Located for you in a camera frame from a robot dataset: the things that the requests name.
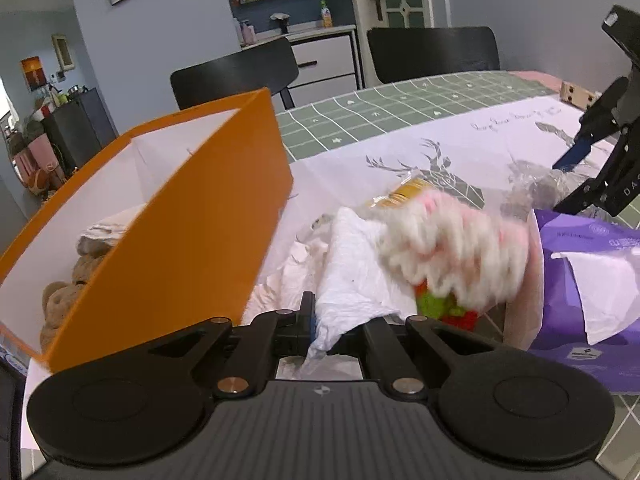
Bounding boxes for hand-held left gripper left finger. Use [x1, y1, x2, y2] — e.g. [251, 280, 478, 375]
[145, 291, 318, 402]

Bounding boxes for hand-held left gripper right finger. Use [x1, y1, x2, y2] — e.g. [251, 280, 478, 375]
[361, 315, 532, 400]

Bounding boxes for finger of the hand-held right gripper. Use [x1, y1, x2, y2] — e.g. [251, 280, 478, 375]
[551, 76, 631, 173]
[551, 160, 619, 217]

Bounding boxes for clear plastic wrapper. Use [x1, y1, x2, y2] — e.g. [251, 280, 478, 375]
[506, 159, 601, 216]

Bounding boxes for white tissue paper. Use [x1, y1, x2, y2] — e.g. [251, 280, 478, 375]
[250, 205, 416, 376]

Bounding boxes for white pink knitted toy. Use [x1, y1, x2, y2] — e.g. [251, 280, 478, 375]
[377, 191, 531, 311]

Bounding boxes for orange cardboard box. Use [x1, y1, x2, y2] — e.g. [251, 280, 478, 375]
[0, 87, 295, 375]

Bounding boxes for yellow cloth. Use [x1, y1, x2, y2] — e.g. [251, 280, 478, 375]
[362, 177, 436, 211]

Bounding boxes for cream round cloth pad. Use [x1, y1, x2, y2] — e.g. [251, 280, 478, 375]
[75, 205, 146, 247]

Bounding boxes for brown braided plush toy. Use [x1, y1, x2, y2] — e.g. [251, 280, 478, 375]
[39, 240, 118, 353]

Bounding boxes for wooden dotted block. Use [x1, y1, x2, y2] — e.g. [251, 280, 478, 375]
[560, 80, 603, 111]

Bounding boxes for pink cloth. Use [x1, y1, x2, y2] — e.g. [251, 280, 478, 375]
[510, 70, 566, 93]

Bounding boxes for purple tissue pack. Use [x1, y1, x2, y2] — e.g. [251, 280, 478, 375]
[502, 207, 640, 395]

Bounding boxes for black chair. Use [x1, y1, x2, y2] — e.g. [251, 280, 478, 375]
[366, 26, 501, 86]
[170, 36, 301, 111]

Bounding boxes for green checked tablecloth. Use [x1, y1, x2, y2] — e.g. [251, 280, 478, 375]
[0, 69, 640, 480]

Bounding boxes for white vanity cabinet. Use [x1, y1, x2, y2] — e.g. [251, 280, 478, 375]
[240, 25, 363, 106]

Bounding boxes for pink bottles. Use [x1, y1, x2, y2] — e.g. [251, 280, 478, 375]
[234, 17, 257, 46]

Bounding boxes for dark storage cabinet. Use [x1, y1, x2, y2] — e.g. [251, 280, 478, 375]
[42, 87, 118, 171]

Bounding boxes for pink bags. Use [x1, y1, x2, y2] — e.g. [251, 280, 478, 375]
[10, 137, 66, 186]

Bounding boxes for grey framed wall picture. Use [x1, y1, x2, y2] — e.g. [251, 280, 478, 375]
[51, 34, 75, 72]

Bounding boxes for orange sunset wall picture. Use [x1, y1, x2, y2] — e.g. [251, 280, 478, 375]
[20, 56, 45, 92]

